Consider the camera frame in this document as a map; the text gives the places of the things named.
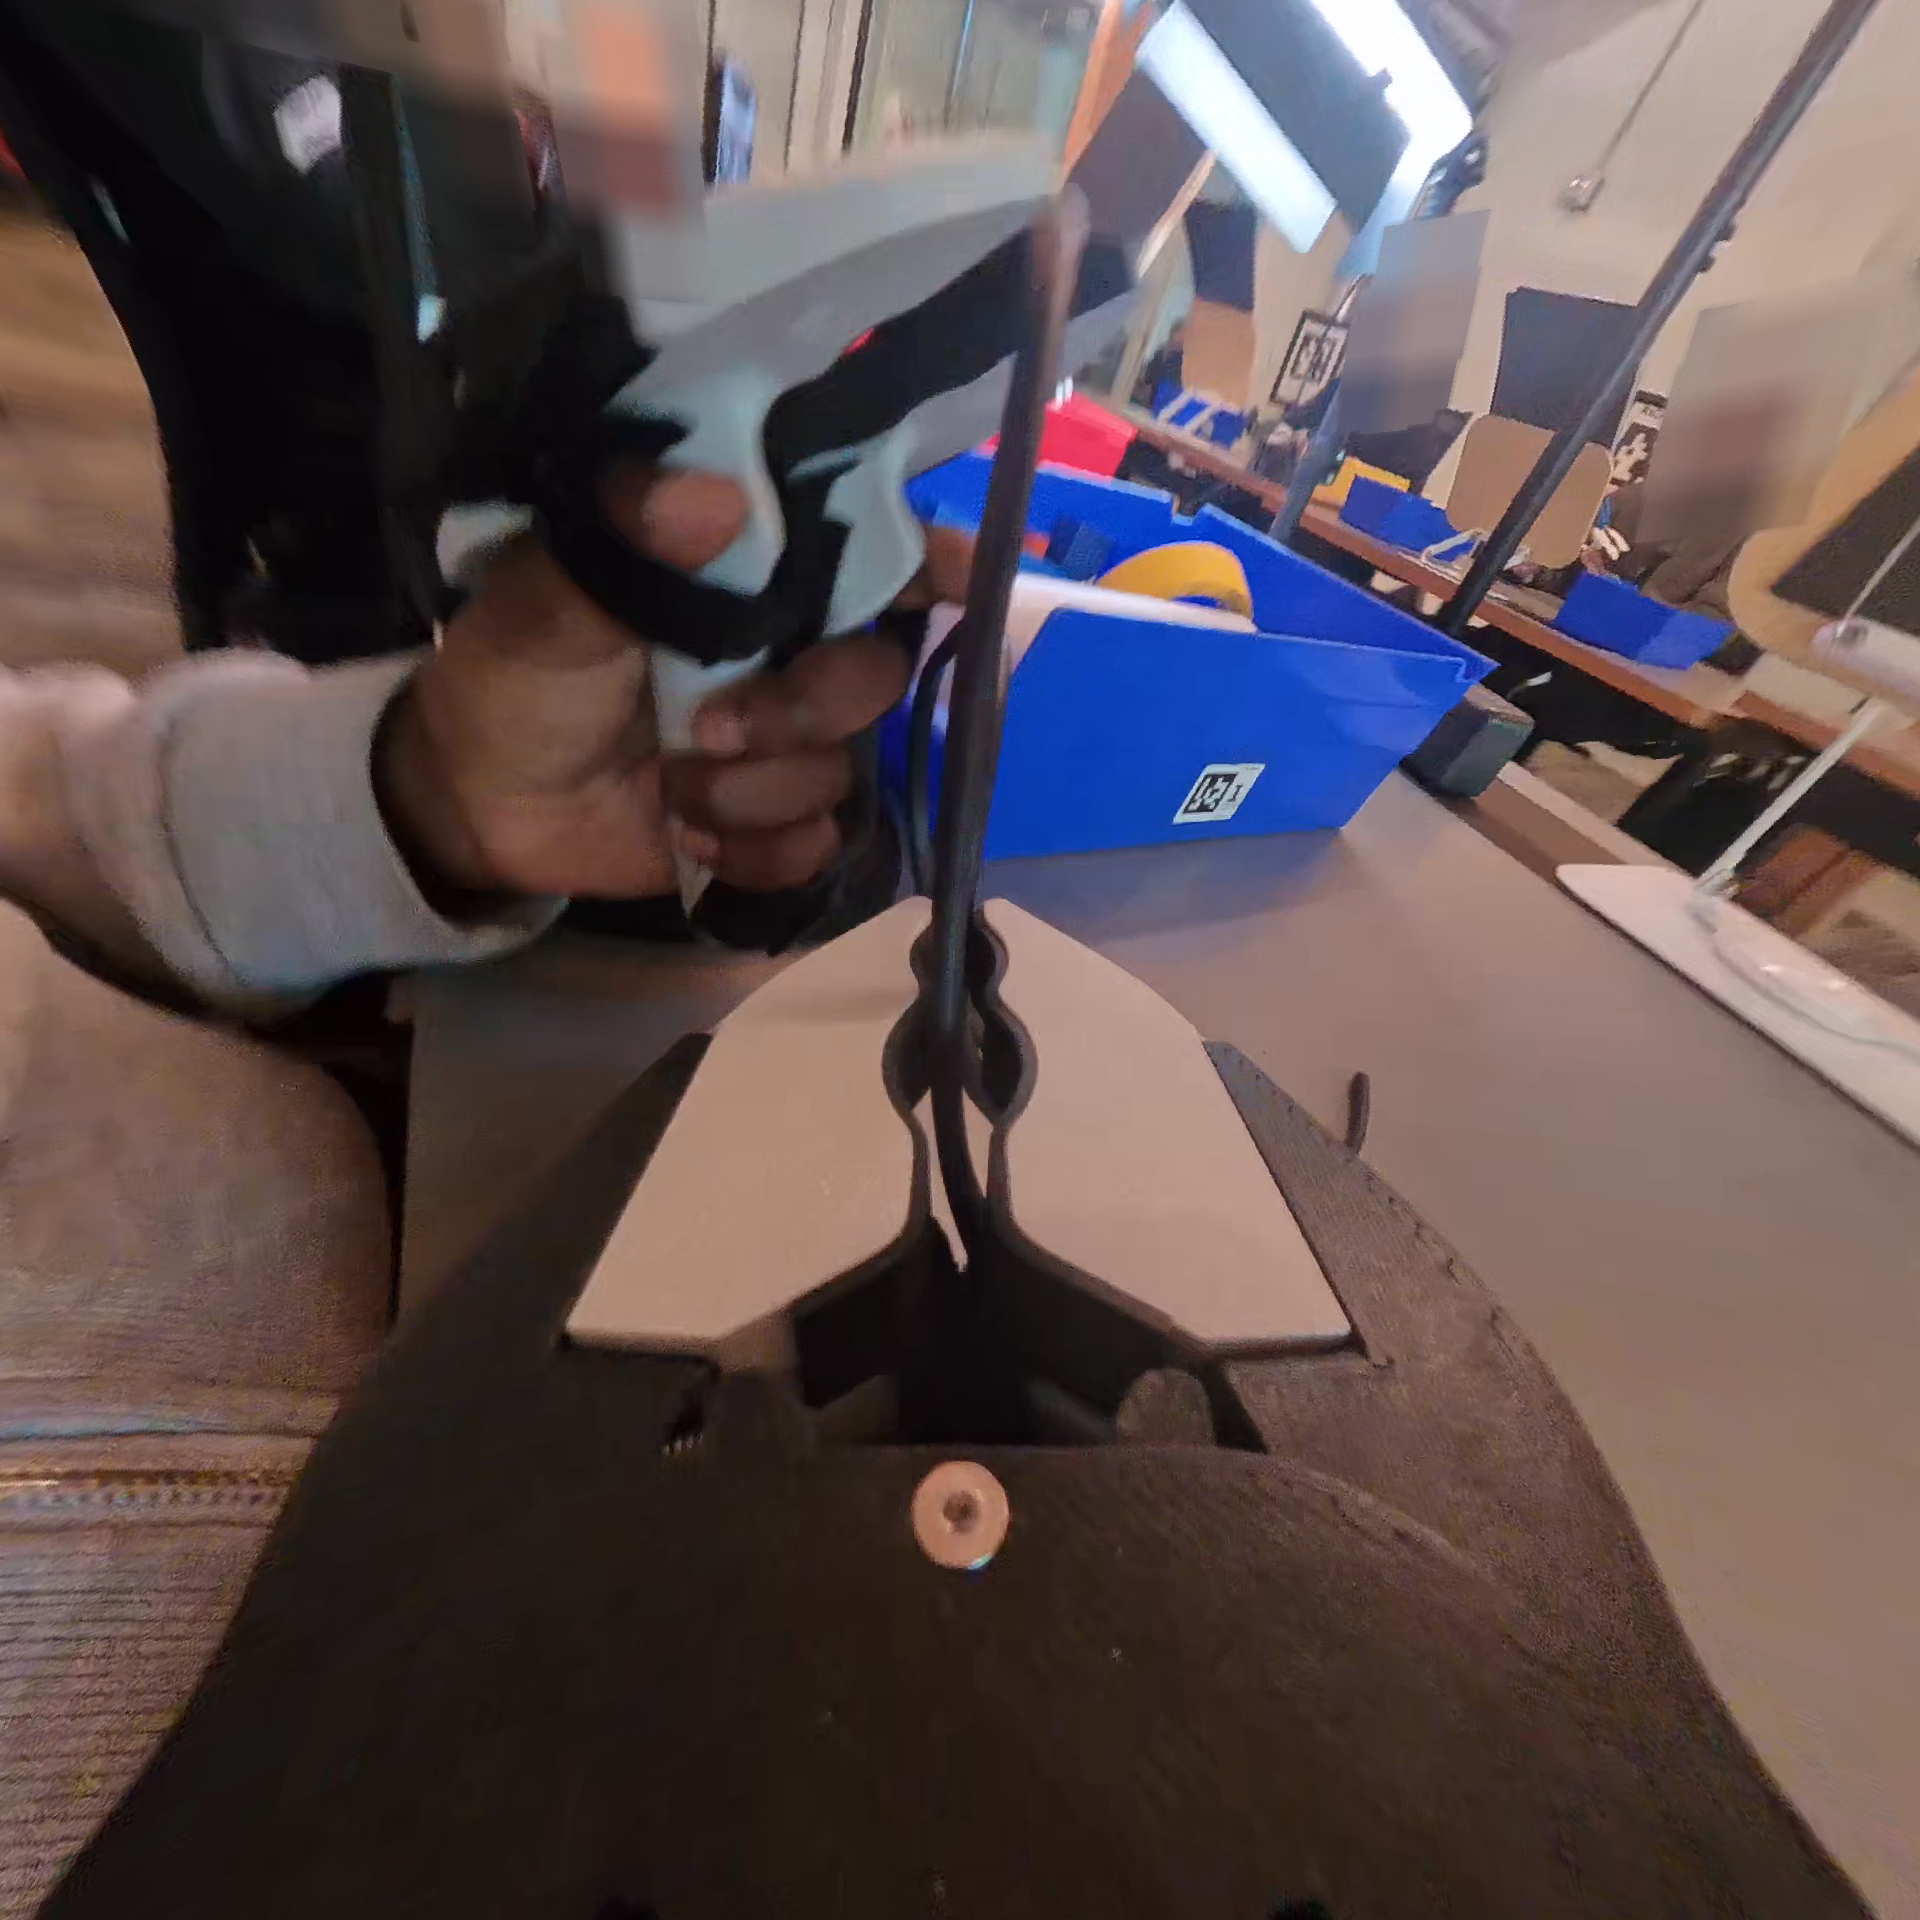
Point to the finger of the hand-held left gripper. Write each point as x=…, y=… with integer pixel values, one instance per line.
x=779, y=265
x=1102, y=318

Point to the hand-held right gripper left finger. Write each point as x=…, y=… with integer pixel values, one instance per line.
x=750, y=1172

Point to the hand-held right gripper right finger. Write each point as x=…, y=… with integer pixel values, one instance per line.
x=1155, y=1172

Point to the blue plastic bin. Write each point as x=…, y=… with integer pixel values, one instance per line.
x=1200, y=721

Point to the person's left forearm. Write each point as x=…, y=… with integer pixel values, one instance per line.
x=195, y=810

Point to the background wooden desk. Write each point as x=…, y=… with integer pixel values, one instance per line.
x=1651, y=682

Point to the person's left hand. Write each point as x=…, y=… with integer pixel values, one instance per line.
x=555, y=751

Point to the red plastic bin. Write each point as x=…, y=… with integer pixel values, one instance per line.
x=1088, y=436

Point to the yellow tape roll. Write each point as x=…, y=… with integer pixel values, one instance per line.
x=1184, y=569

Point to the light panel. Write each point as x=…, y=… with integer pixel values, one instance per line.
x=1320, y=107

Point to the dark grey power adapter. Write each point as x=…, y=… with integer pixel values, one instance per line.
x=1477, y=743

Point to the black tripod pole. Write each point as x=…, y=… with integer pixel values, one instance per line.
x=1651, y=300

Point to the person's grey pants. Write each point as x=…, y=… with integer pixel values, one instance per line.
x=148, y=1201

